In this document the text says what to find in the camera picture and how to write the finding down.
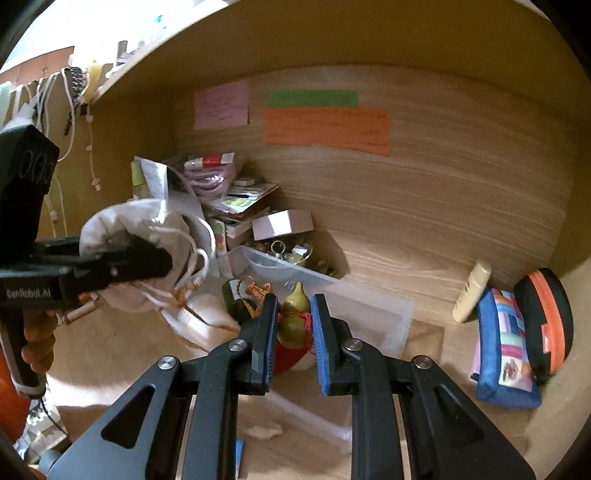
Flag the person's left hand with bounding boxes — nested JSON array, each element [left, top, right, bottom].
[[21, 310, 59, 376]]

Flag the white hanging cable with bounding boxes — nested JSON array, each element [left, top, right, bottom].
[[17, 69, 101, 234]]

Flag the white marker pen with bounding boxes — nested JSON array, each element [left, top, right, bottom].
[[64, 295, 101, 325]]

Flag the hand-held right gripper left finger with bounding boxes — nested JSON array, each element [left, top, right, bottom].
[[46, 294, 279, 480]]

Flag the black braided strap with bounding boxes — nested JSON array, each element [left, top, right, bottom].
[[61, 68, 89, 136]]

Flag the cream tube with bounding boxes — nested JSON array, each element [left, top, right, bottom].
[[451, 260, 493, 324]]

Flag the black orange round case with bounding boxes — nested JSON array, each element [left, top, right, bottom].
[[512, 268, 575, 387]]

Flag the orange sticky note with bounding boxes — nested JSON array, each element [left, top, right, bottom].
[[261, 108, 391, 158]]

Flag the clear bowl of trinkets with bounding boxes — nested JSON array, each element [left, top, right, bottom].
[[253, 237, 314, 267]]

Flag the green gourd ornament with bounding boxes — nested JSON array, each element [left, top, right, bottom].
[[278, 281, 313, 348]]

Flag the orange braided cord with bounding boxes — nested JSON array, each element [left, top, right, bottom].
[[237, 275, 274, 306]]

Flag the clear plastic storage box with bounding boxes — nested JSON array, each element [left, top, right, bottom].
[[216, 244, 415, 455]]

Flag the red white tube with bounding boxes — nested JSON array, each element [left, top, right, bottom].
[[184, 153, 235, 170]]

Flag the blue patchwork pencil case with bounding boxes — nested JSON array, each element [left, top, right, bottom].
[[470, 286, 544, 410]]

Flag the pink coiled cable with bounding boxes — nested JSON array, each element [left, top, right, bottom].
[[184, 165, 237, 191]]

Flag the dark green bottle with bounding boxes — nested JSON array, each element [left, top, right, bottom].
[[222, 277, 260, 320]]

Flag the wooden desk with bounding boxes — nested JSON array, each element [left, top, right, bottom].
[[44, 240, 579, 480]]

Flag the pink sticky note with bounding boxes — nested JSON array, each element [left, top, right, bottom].
[[193, 80, 250, 131]]

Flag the white drawstring bag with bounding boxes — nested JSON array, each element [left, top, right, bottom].
[[78, 198, 219, 317]]

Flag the green sticky note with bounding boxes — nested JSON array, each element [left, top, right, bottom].
[[266, 89, 359, 109]]

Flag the stack of books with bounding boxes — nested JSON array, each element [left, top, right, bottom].
[[202, 176, 281, 223]]

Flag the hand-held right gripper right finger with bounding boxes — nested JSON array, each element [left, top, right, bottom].
[[310, 292, 537, 480]]

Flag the small white box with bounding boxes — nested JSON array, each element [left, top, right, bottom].
[[251, 209, 315, 241]]

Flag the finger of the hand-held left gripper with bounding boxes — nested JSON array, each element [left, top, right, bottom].
[[33, 235, 134, 261], [58, 239, 174, 308]]

